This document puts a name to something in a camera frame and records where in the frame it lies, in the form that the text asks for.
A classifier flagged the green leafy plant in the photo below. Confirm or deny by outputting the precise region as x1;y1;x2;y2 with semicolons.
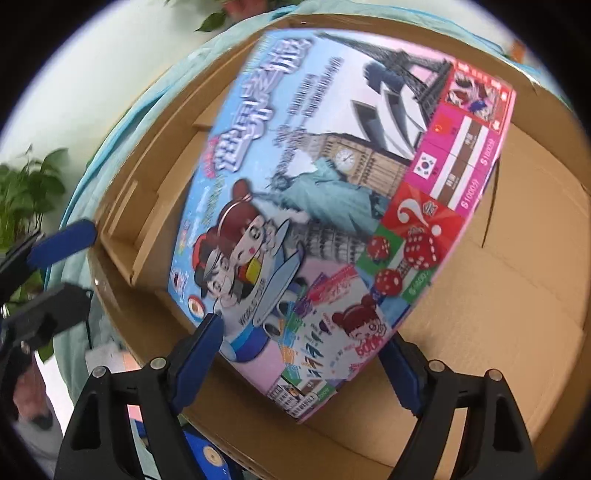
0;145;70;259

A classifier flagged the green plant in red pot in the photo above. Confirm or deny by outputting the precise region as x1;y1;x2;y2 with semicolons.
166;0;296;33

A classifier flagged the colourful board game box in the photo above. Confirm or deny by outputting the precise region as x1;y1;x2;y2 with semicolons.
168;30;517;424

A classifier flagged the brown cardboard box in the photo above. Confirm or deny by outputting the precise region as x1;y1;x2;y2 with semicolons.
88;14;591;480

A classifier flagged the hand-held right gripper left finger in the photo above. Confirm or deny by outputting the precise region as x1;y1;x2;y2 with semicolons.
54;313;225;480

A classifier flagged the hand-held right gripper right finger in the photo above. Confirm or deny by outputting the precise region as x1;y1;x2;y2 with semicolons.
381;333;540;480

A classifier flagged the wide blue box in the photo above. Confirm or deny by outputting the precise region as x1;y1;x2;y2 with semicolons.
182;428;242;480

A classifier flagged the teal bed quilt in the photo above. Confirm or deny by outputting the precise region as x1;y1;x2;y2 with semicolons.
44;0;573;370

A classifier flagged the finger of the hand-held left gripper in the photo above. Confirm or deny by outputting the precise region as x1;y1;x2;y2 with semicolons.
0;219;99;278
0;282;94;354

